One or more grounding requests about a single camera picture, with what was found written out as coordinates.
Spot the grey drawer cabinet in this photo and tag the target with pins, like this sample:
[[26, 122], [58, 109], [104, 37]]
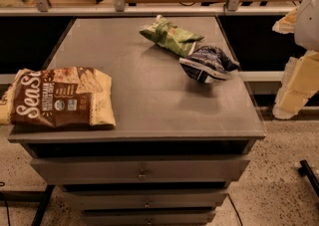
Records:
[[160, 112]]

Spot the middle grey drawer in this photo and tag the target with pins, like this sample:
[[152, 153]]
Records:
[[144, 199]]

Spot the top grey drawer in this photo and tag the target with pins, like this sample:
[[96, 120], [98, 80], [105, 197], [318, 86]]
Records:
[[99, 170]]

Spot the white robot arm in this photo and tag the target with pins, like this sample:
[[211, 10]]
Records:
[[306, 32]]

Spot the black floor stand leg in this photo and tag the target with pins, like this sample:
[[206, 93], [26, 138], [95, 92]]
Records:
[[305, 170]]

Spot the blue chip bag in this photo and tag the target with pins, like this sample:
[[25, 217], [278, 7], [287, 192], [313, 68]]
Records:
[[208, 64]]

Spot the bottom grey drawer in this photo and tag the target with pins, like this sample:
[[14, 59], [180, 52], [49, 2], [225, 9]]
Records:
[[148, 218]]

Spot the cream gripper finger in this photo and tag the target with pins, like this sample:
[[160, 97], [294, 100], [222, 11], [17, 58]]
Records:
[[286, 24], [300, 82]]

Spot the black frame bar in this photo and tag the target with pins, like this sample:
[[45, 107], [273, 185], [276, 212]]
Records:
[[42, 198]]

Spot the green chip bag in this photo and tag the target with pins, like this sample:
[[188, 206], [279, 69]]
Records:
[[170, 36]]

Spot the grey drawer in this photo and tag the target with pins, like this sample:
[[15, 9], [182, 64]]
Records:
[[99, 170], [148, 218], [144, 199]]

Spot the brown multigrain chip bag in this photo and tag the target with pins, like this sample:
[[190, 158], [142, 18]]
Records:
[[59, 97]]

